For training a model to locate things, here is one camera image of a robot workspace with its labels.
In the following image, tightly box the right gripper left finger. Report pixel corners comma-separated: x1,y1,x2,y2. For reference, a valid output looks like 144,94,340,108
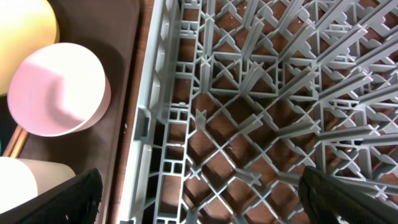
1,168,103,224

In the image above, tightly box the wooden chopstick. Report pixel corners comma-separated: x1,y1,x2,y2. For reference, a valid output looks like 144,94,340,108
3,125,29,158

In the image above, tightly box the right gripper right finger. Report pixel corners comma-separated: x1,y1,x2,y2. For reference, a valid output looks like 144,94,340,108
298,166,397,223

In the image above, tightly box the pink bowl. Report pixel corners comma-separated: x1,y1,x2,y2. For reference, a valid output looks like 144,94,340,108
7,43,111,137

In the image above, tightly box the grey plastic dishwasher rack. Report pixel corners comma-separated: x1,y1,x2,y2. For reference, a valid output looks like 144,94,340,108
118,0,397,223

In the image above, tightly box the white cup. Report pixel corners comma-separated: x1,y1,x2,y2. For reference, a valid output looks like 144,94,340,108
1,157,75,213

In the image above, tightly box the dark brown serving tray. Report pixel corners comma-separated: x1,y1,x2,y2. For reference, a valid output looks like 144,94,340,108
22,1,139,223

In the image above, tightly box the yellow plate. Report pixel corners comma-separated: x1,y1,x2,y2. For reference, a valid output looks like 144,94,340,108
1,0,60,95

